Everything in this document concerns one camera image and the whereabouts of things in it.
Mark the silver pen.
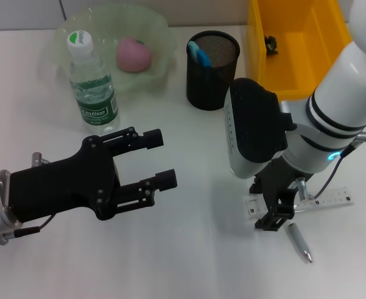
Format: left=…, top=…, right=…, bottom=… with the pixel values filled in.
left=287, top=222, right=314, bottom=264

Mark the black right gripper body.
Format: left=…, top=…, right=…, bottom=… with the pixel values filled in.
left=254, top=157, right=307, bottom=216

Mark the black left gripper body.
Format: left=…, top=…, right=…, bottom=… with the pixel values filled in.
left=9, top=135, right=121, bottom=224

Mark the black mesh pen holder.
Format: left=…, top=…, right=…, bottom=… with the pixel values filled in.
left=186, top=30, right=241, bottom=111

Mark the right gripper cable with connector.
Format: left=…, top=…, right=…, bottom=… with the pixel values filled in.
left=296, top=132, right=366, bottom=203

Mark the clear bottle green label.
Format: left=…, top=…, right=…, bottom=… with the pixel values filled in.
left=66, top=30, right=121, bottom=135

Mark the pink toy peach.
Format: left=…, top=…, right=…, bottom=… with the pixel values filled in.
left=116, top=37, right=154, bottom=73

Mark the green plastic wrapper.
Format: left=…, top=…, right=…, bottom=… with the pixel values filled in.
left=263, top=34, right=279, bottom=57

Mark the green translucent fruit plate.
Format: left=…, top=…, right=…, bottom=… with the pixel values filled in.
left=55, top=2, right=177, bottom=93

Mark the clear plastic ruler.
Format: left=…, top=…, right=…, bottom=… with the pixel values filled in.
left=244, top=186, right=355, bottom=221

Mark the left gripper cable with connector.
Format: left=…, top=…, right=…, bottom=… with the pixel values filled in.
left=0, top=151, right=55, bottom=247

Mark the yellow plastic bin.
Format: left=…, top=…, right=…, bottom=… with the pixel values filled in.
left=246, top=0, right=354, bottom=101

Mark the gripper cable with connector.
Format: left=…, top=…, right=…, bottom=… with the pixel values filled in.
left=296, top=132, right=366, bottom=203
left=0, top=151, right=55, bottom=247

